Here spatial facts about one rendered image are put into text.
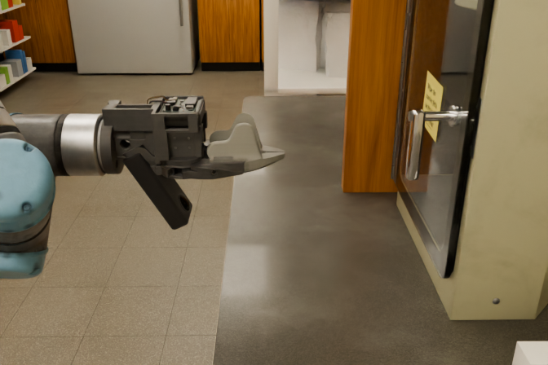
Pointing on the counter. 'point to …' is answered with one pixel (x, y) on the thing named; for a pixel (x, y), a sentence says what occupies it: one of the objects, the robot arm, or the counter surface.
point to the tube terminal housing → (506, 162)
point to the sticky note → (432, 102)
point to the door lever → (417, 116)
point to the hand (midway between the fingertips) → (274, 160)
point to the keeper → (475, 127)
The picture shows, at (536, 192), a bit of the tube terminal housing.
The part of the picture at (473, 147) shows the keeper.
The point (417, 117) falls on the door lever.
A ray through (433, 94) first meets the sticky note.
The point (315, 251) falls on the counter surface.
